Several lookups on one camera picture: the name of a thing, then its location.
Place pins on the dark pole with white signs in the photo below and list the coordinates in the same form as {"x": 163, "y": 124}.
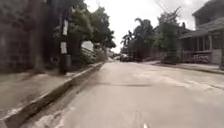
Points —
{"x": 63, "y": 43}

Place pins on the grey asphalt road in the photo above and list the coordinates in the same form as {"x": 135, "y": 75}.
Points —
{"x": 146, "y": 96}

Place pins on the cluster of trees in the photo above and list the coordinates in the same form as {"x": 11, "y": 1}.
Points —
{"x": 146, "y": 40}

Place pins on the house with porch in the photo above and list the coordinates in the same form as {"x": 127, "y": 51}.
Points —
{"x": 206, "y": 36}

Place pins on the dark wall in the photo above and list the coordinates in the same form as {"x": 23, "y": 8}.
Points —
{"x": 23, "y": 36}

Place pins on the row of leafy trees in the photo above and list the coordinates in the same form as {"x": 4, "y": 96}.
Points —
{"x": 90, "y": 30}

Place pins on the concrete sidewalk with kerb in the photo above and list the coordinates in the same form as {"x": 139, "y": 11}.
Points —
{"x": 30, "y": 90}

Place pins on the vehicle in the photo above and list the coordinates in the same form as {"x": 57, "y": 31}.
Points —
{"x": 124, "y": 58}

